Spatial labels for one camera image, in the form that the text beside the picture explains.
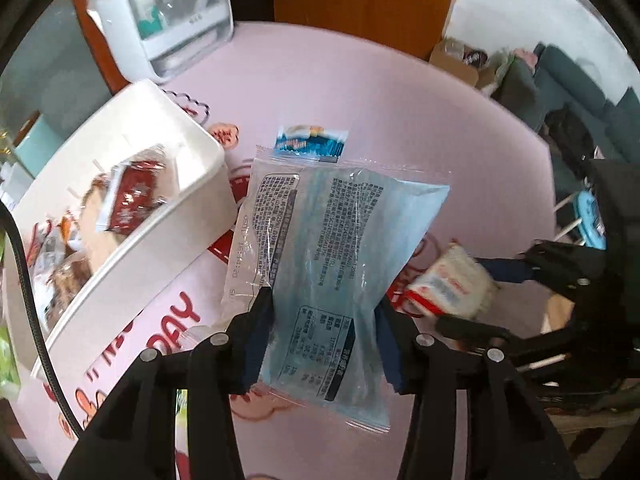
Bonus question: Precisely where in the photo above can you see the white plastic storage bin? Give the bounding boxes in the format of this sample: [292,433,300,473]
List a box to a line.
[12,80,236,379]

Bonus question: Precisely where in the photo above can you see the brown white chocolate packet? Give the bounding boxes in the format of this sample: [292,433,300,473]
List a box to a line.
[96,159,166,236]

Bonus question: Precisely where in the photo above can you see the silver grey snack packet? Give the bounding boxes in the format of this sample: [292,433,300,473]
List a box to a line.
[27,219,66,314]

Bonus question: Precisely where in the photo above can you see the white dispenser box appliance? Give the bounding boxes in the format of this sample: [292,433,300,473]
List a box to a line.
[87,0,234,84]

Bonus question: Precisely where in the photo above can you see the light blue snack bag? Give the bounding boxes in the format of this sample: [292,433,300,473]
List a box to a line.
[260,166,449,430]

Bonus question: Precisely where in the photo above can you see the teal canister brown lid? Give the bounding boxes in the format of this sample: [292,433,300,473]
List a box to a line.
[13,110,64,178]

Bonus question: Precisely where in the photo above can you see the dark green sofa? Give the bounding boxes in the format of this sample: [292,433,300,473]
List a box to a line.
[492,44,639,165]

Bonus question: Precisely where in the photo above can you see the clear cake snack packet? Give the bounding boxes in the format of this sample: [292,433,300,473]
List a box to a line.
[44,252,92,330]

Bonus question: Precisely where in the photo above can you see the cardboard box on floor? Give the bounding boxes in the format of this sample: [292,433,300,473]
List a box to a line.
[428,38,496,90]

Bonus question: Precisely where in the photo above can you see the green wet wipes pack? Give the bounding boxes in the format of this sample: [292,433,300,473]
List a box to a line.
[0,326,21,401]

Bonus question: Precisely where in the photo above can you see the small blue candy packet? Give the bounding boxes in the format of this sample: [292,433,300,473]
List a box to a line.
[273,125,349,162]

